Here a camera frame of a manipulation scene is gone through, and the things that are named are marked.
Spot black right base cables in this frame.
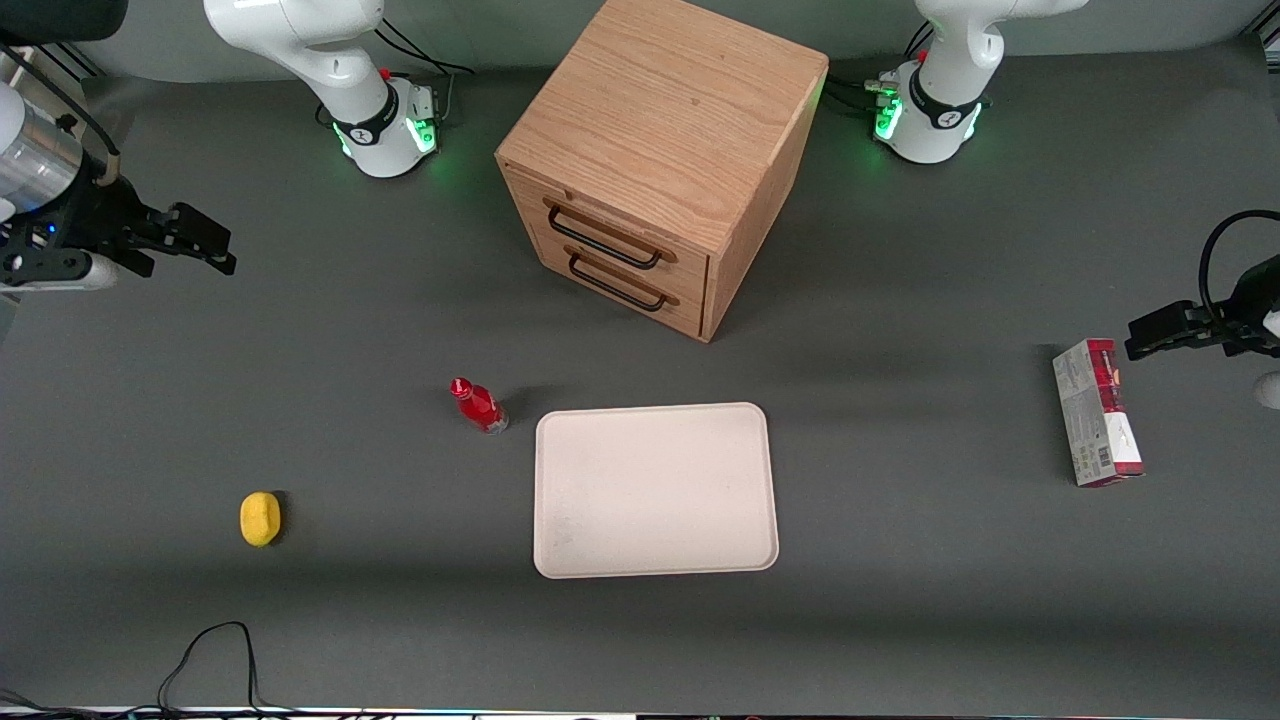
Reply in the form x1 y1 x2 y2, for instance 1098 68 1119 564
372 18 475 126

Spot beige plastic tray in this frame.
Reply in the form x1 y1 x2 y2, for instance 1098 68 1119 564
534 402 780 580

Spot black left base cables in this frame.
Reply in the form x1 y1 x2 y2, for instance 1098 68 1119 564
824 22 933 119

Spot red coke bottle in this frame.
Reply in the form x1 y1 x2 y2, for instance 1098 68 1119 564
449 377 510 435

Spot aluminium frame rail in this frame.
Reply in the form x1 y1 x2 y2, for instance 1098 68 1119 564
18 40 105 83

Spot black base cables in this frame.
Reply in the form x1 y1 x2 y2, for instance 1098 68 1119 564
372 18 475 126
824 22 933 119

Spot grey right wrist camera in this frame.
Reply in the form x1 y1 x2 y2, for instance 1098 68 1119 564
0 252 119 294

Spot black looped table cable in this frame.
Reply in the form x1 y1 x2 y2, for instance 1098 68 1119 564
156 621 301 719

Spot wooden drawer cabinet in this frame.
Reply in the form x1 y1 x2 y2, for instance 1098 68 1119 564
495 0 830 344

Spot black metal drawer handle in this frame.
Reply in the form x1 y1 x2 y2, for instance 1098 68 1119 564
545 198 678 271
567 250 680 312

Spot red grey carton box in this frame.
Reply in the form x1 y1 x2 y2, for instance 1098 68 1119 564
1052 338 1145 488

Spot wooden drawer front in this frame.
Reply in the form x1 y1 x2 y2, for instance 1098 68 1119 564
530 228 707 339
503 163 712 293

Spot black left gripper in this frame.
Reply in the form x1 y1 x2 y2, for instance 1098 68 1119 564
1125 255 1280 362

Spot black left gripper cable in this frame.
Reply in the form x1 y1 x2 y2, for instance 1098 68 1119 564
1198 209 1280 323

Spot yellow lemon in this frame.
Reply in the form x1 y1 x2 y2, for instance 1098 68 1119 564
240 491 283 548

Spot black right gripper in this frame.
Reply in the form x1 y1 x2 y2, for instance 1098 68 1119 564
0 178 239 289

